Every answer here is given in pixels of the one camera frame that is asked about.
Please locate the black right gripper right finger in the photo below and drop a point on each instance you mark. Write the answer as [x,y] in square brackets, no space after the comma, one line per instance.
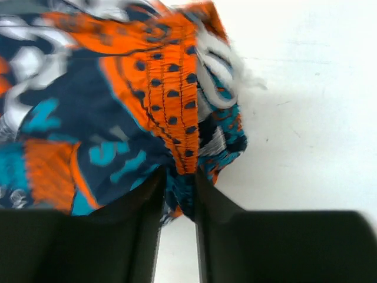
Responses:
[238,245]

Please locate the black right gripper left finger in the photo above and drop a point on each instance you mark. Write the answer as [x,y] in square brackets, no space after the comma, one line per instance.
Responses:
[117,243]

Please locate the colourful patterned shorts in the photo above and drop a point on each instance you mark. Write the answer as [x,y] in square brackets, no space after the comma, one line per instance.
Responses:
[95,95]

